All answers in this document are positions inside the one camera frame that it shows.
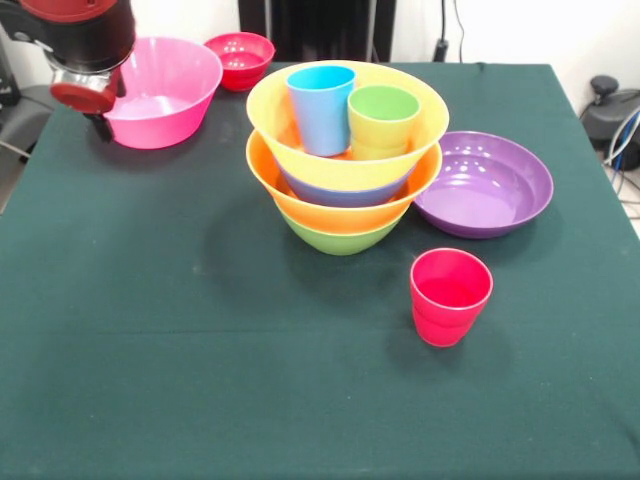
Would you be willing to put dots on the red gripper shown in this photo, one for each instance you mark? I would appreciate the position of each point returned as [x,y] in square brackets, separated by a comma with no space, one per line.
[82,99]

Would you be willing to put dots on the pink bowl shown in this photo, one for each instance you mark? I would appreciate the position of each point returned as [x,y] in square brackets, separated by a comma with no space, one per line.
[170,75]

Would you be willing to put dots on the blue cup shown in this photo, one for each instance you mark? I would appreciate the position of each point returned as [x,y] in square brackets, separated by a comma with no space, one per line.
[320,120]

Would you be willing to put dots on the orange bowl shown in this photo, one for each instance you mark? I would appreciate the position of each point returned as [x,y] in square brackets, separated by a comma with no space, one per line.
[345,172]
[350,220]

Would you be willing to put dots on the blue bowl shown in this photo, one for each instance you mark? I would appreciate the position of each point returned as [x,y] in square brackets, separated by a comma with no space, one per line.
[345,197]

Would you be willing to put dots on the green cup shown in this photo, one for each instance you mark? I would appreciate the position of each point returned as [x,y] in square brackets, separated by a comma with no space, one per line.
[382,130]

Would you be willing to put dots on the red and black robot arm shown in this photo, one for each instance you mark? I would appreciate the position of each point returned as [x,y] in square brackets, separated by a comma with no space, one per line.
[75,30]

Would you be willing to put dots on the red bowl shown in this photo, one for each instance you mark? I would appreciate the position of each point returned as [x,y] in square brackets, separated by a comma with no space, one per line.
[240,70]

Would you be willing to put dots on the green bowl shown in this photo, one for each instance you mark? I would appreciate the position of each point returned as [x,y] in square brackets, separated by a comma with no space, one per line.
[345,245]

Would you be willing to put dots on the dark green tablecloth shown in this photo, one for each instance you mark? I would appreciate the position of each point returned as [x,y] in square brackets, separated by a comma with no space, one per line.
[250,375]

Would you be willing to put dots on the purple bowl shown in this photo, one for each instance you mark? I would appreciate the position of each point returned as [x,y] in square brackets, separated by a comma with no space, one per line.
[480,200]

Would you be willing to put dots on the red cup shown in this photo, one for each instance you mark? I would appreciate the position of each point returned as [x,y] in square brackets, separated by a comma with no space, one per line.
[445,320]

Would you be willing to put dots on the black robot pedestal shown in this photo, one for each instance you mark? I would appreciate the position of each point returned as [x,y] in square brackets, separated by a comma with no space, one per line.
[320,25]

